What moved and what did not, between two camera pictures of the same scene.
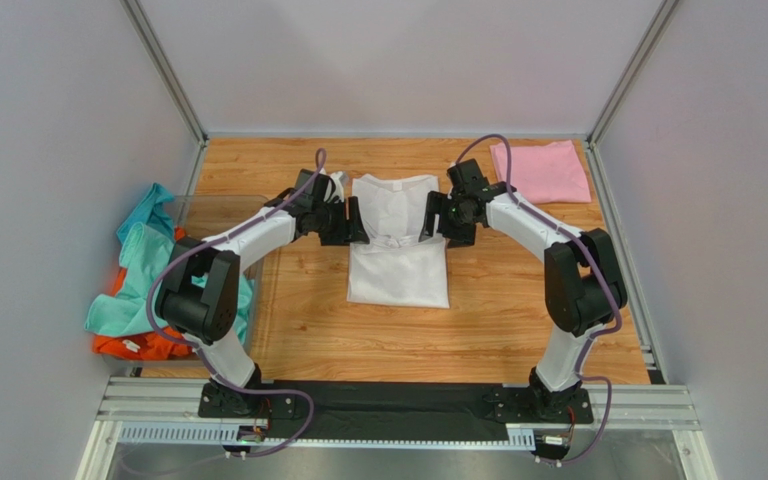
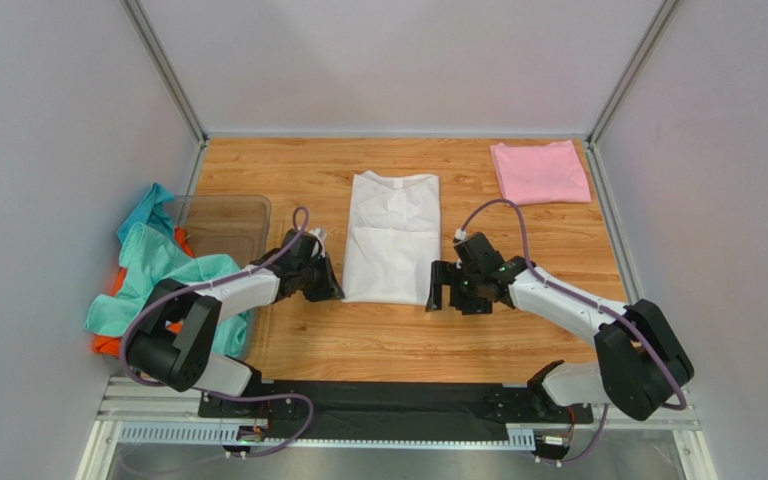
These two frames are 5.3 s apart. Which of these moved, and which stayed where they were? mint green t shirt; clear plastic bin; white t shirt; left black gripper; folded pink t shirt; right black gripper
Moved: left black gripper; right black gripper
Stayed: mint green t shirt; folded pink t shirt; white t shirt; clear plastic bin
